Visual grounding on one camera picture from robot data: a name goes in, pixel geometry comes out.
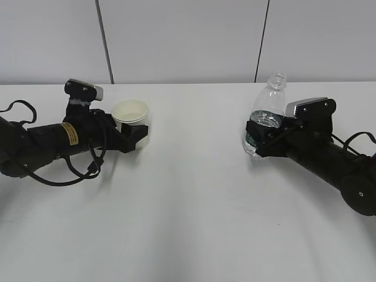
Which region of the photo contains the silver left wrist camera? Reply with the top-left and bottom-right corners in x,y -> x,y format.
64,79 -> 104,106

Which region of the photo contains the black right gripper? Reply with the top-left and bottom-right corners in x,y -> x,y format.
245,117 -> 335,160

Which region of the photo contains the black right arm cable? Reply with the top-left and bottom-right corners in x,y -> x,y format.
331,131 -> 376,161

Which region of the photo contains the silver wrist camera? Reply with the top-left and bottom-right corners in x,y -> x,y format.
64,79 -> 104,106
285,97 -> 337,133

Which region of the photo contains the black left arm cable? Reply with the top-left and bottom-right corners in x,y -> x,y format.
0,100 -> 108,187

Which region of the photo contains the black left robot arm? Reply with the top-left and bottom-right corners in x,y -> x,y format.
1,105 -> 149,178

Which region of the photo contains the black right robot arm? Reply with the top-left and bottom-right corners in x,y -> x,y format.
246,117 -> 375,216

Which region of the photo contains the clear water bottle green label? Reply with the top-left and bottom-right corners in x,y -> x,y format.
241,71 -> 288,159

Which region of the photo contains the white paper cup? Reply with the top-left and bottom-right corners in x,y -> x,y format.
111,99 -> 150,150

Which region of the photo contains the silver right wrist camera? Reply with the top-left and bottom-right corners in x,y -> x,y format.
285,97 -> 337,133

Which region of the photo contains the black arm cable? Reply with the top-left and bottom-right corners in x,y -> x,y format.
0,100 -> 108,187
331,131 -> 376,161

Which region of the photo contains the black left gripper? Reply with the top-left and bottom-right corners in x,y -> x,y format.
63,104 -> 148,153

